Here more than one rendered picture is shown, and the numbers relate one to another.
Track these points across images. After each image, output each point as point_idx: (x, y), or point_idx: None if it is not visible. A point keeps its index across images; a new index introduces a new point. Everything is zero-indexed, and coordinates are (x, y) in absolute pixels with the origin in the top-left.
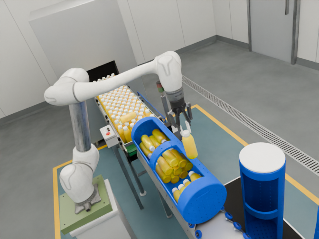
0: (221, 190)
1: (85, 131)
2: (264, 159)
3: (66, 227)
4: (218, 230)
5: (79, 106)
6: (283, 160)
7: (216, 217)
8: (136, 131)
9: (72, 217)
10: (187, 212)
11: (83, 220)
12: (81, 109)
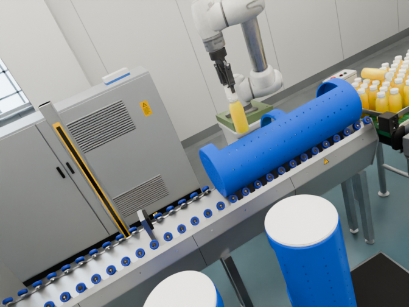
0: (218, 175)
1: (251, 51)
2: (292, 220)
3: (216, 116)
4: (212, 204)
5: (241, 23)
6: (286, 242)
7: (226, 201)
8: (328, 90)
9: (225, 114)
10: (202, 162)
11: (223, 121)
12: (243, 27)
